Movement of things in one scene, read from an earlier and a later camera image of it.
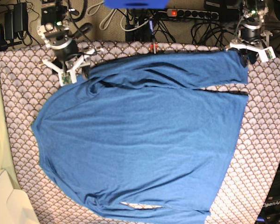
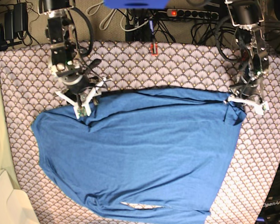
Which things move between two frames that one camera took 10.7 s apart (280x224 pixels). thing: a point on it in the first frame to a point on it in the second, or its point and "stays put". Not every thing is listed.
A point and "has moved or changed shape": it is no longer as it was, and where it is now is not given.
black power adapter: [16, 21] stays put
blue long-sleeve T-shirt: [138, 140] has moved or changed shape
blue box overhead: [137, 4] stays put
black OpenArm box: [276, 209] stays put
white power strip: [181, 12] stays put
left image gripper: [66, 58] to [79, 87]
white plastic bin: [10, 204] stays put
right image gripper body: [252, 37] to [247, 90]
